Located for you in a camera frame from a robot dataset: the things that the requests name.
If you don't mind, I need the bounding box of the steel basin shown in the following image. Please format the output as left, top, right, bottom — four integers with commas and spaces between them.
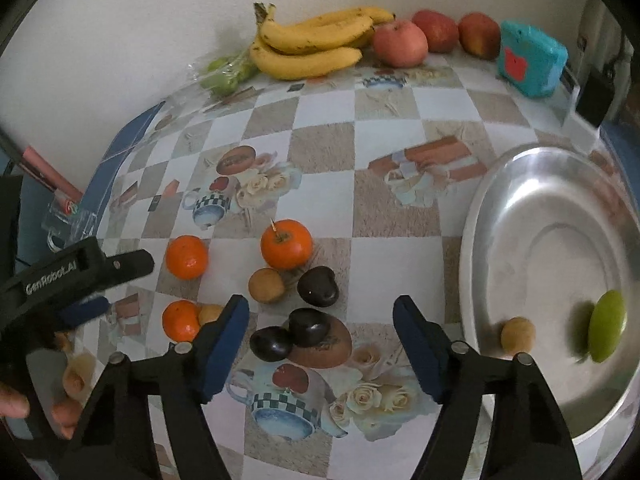
459, 145, 640, 456

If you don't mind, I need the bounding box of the person's left hand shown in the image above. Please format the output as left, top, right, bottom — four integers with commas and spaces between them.
0, 352, 96, 441

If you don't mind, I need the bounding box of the teal box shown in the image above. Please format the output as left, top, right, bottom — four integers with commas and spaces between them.
496, 20, 569, 98

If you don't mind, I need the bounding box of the pink tube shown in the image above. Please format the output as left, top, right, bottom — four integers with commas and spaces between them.
22, 146, 83, 201

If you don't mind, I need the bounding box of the pink-red apple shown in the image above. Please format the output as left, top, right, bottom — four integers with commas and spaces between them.
372, 20, 429, 68

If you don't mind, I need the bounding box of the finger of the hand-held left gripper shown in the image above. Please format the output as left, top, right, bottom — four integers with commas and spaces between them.
57, 296, 111, 327
102, 249, 155, 286

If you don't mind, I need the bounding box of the blue striped cloth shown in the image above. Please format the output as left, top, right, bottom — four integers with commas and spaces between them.
80, 101, 167, 221

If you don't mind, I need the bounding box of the orange with stem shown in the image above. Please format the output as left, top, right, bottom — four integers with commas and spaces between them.
260, 219, 314, 271

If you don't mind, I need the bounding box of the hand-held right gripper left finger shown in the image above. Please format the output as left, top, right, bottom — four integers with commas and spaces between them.
60, 294, 250, 480

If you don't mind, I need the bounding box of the green fruit in plastic bag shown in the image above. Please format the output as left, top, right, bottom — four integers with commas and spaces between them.
187, 52, 258, 98

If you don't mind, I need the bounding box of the yellow banana bunch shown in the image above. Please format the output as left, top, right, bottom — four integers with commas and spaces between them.
249, 2, 396, 81

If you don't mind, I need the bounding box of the dark red apple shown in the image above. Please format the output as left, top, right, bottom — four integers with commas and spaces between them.
411, 9, 460, 53
457, 12, 502, 60

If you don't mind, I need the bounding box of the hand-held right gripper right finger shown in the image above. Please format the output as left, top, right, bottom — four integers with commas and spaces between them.
392, 295, 583, 480

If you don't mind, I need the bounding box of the brown longan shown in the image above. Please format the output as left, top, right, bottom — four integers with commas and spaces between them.
198, 303, 226, 327
248, 267, 287, 304
501, 316, 537, 356

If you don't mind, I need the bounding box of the clear plastic holder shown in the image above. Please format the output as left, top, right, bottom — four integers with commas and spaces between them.
42, 195, 98, 251

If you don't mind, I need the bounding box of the black box device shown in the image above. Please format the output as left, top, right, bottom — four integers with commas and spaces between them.
575, 67, 618, 126

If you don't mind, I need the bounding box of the green mango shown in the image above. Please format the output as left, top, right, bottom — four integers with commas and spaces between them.
587, 289, 628, 363

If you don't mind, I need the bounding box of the dark plum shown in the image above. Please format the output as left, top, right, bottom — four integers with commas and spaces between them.
288, 308, 331, 347
249, 326, 294, 362
297, 266, 339, 306

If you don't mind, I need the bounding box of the orange tangerine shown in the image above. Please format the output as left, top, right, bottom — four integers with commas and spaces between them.
162, 300, 202, 342
165, 235, 209, 281

